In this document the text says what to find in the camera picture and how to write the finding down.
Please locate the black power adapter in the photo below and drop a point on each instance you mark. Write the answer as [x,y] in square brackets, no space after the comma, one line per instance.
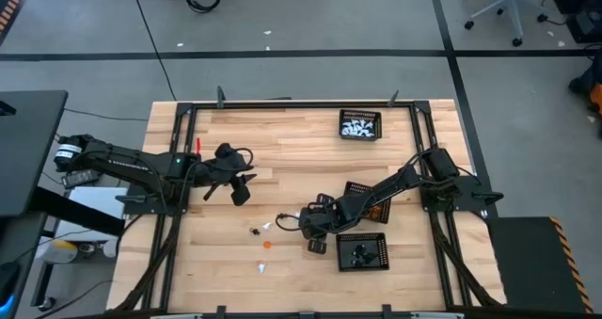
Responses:
[80,180]

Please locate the black slotted plastic basket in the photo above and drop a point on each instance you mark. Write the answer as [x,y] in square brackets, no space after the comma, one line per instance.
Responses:
[376,241]
[359,113]
[353,187]

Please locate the black platform hazard stripe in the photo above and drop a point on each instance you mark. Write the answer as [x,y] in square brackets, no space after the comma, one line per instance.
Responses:
[527,262]

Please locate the white light strip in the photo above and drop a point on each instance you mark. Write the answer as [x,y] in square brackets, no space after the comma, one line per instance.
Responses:
[437,315]
[174,316]

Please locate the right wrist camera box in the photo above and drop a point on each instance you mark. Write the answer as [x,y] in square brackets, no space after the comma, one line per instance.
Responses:
[325,199]

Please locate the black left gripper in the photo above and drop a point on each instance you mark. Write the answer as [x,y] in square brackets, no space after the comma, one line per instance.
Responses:
[223,170]

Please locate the black upright frame post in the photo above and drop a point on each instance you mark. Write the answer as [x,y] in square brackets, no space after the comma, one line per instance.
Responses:
[220,312]
[386,311]
[220,96]
[393,98]

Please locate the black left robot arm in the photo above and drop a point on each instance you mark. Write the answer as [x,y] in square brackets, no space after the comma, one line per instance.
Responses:
[131,166]

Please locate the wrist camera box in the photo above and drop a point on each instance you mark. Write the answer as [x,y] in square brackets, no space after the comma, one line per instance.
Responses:
[325,199]
[225,150]

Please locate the black equipment case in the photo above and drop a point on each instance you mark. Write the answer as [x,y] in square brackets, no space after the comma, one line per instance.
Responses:
[585,22]

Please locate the tape roll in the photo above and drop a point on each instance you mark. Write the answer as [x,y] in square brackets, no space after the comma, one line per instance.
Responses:
[87,248]

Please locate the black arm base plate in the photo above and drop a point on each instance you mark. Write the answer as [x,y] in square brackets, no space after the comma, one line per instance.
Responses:
[134,207]
[489,199]

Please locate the white flat box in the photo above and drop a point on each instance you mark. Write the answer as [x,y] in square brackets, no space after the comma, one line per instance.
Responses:
[101,197]

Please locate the yellow white container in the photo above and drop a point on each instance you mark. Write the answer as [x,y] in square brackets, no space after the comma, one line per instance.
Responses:
[58,250]

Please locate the red tape tag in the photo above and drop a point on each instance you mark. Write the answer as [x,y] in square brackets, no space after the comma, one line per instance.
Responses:
[198,146]

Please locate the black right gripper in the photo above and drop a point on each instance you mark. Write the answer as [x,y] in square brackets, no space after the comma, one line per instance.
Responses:
[324,220]

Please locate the black desk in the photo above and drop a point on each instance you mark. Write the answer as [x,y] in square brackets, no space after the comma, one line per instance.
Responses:
[28,145]

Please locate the grey office chair base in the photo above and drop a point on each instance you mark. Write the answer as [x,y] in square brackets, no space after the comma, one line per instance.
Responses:
[510,1]

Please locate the black stand with caster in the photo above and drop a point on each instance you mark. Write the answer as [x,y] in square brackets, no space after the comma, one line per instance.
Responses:
[44,286]

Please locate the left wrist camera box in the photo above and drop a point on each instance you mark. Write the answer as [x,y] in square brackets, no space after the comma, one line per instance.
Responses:
[225,150]

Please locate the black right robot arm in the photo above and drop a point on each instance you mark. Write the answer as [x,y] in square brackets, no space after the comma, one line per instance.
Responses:
[395,185]

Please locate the black desk crossbar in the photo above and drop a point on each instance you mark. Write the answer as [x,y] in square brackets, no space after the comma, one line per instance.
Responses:
[80,213]

